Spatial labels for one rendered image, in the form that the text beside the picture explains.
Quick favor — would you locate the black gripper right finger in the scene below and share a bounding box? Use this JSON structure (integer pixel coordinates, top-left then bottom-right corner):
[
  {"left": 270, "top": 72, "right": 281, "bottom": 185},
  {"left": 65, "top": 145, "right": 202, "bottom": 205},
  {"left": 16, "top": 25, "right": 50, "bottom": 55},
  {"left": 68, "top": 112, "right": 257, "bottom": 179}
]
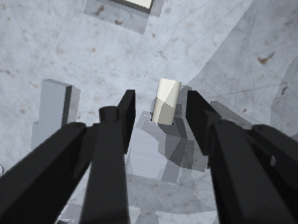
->
[{"left": 185, "top": 90, "right": 298, "bottom": 224}]

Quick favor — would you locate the white rectangular bar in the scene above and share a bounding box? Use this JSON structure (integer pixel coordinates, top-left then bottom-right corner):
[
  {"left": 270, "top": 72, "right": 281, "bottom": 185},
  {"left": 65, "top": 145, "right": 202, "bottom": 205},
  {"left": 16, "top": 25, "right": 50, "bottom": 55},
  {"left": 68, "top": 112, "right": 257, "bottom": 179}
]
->
[{"left": 117, "top": 0, "right": 154, "bottom": 12}]

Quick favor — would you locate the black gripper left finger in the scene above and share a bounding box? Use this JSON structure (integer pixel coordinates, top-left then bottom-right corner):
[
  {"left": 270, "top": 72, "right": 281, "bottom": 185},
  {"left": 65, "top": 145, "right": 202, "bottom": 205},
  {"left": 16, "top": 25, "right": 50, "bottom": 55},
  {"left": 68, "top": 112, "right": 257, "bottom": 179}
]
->
[{"left": 0, "top": 89, "right": 136, "bottom": 224}]

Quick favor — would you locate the white cylinder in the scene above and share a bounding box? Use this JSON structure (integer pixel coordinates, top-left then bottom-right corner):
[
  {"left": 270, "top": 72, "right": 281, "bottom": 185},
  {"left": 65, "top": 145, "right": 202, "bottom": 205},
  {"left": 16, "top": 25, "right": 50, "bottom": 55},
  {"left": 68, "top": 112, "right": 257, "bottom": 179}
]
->
[{"left": 152, "top": 78, "right": 182, "bottom": 125}]

